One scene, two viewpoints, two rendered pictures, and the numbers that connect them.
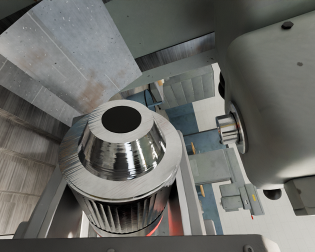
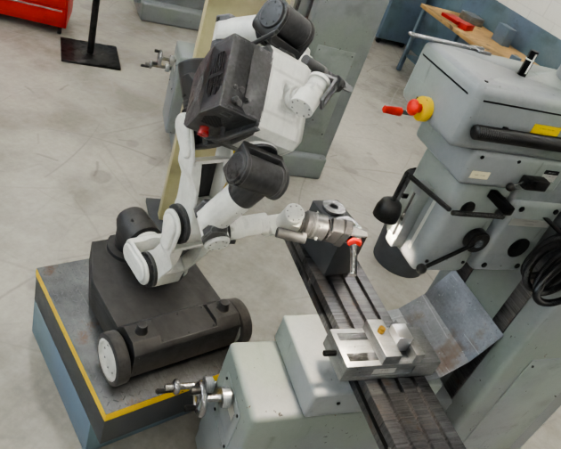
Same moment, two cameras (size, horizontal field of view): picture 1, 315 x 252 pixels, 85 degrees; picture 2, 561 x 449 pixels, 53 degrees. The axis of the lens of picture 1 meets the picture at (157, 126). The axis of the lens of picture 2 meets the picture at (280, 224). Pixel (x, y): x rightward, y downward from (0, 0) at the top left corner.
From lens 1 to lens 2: 1.91 m
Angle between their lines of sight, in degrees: 105
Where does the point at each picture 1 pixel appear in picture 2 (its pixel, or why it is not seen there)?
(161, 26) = (499, 279)
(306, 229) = not seen: outside the picture
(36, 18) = (426, 297)
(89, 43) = (452, 308)
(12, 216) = (343, 323)
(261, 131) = not seen: hidden behind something
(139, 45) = (491, 303)
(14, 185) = (353, 321)
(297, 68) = not seen: hidden behind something
